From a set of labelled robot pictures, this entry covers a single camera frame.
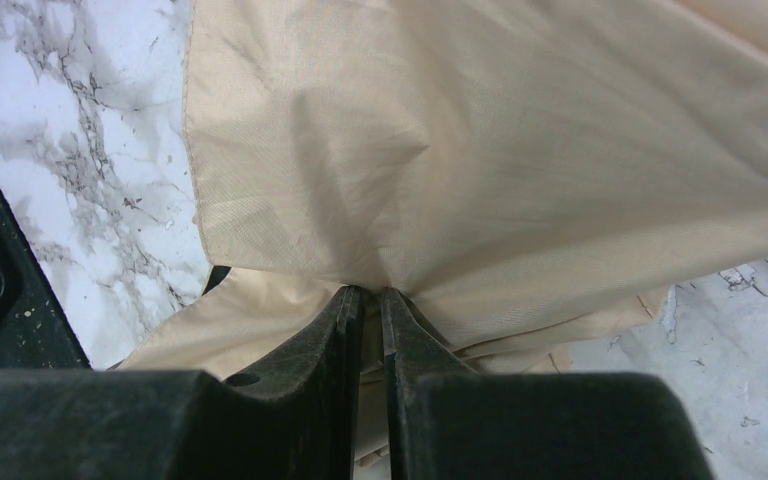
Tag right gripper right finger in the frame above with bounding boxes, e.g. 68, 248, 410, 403
380, 288, 712, 479

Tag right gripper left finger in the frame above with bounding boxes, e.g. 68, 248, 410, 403
0, 287, 364, 479

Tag beige folding umbrella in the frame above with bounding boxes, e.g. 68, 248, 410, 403
115, 0, 768, 465

